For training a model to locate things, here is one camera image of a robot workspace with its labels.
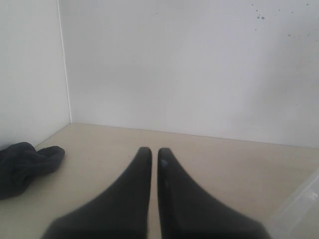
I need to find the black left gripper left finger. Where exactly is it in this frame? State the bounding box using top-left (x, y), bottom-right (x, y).
top-left (42, 147), bottom-right (152, 239)

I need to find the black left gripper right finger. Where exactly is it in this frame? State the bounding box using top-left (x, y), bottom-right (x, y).
top-left (157, 148), bottom-right (270, 239)

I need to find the clear plastic storage box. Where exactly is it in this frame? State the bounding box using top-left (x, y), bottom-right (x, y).
top-left (267, 171), bottom-right (319, 239)

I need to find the dark crumpled cloth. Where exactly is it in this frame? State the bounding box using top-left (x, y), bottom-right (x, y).
top-left (0, 142), bottom-right (65, 200)

